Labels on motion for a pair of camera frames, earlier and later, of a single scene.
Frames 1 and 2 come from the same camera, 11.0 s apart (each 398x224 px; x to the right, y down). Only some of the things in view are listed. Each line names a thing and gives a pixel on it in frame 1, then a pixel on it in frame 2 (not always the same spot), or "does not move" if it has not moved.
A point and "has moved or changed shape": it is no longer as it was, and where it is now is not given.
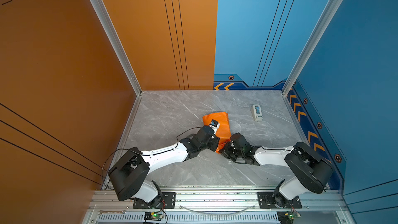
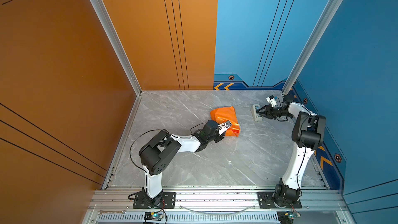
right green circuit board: (285, 217) does not move
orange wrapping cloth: (223, 131) has moved or changed shape
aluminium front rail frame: (323, 206) does not move
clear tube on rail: (210, 213) does not move
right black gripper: (224, 151) -> (268, 111)
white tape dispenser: (256, 112) does not move
